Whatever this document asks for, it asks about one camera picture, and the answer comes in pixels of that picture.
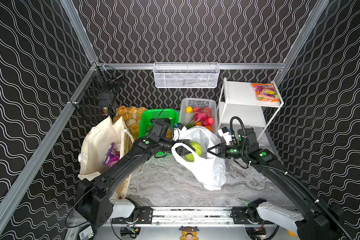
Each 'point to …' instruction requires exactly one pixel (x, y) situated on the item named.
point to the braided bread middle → (131, 116)
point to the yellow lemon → (189, 109)
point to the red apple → (209, 121)
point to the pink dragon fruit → (201, 114)
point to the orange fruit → (209, 127)
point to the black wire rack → (98, 95)
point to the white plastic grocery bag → (209, 168)
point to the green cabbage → (189, 157)
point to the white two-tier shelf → (249, 104)
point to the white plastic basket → (185, 117)
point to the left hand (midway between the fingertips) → (194, 150)
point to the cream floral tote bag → (96, 141)
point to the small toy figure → (189, 233)
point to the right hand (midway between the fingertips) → (208, 151)
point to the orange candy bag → (266, 92)
